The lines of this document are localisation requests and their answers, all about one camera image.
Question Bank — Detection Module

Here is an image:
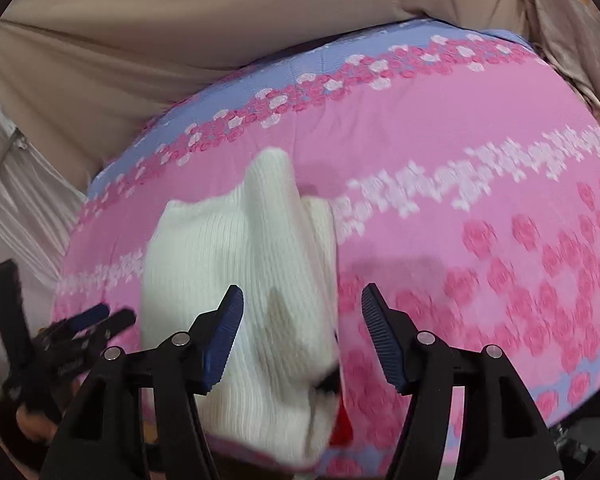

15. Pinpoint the person's left hand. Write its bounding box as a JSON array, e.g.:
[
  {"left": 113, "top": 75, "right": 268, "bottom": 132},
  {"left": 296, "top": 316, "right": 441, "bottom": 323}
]
[{"left": 4, "top": 378, "right": 80, "bottom": 469}]

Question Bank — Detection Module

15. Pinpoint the white satin curtain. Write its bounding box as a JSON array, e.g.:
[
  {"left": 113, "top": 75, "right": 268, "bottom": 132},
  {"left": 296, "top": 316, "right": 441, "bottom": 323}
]
[{"left": 0, "top": 104, "right": 84, "bottom": 366}]

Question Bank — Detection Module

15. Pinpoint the pink floral bed sheet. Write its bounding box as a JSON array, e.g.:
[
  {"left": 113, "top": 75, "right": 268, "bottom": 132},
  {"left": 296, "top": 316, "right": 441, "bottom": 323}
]
[{"left": 53, "top": 20, "right": 600, "bottom": 477}]

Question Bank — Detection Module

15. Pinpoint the white knitted sweater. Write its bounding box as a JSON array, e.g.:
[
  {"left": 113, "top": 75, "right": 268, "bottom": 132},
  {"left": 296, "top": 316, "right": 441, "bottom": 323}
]
[{"left": 140, "top": 148, "right": 339, "bottom": 469}]

